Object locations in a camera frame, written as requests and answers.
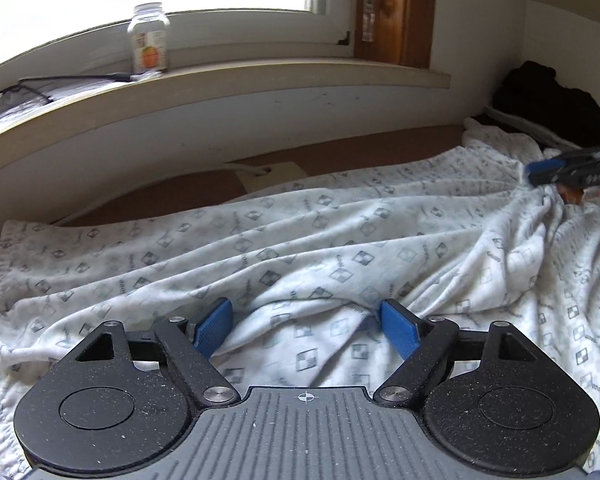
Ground white patterned garment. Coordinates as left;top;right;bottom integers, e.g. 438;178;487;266
0;120;600;479

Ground black clothing pile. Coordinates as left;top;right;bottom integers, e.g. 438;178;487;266
480;61;600;151

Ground white floor outlet plate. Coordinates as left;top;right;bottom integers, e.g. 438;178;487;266
235;162;308;193

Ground beige window sill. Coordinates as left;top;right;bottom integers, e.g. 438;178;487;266
0;58;451;169

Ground papers on sill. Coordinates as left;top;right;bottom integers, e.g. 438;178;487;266
0;73;137;122

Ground orange label bottle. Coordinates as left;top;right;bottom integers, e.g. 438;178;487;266
128;2;170;74

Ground white cable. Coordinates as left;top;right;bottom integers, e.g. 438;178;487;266
223;160;274;177

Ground brown wooden window frame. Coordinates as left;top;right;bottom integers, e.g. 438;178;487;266
353;0;436;70

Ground black cable on sill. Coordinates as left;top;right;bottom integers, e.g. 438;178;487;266
0;71;136;109

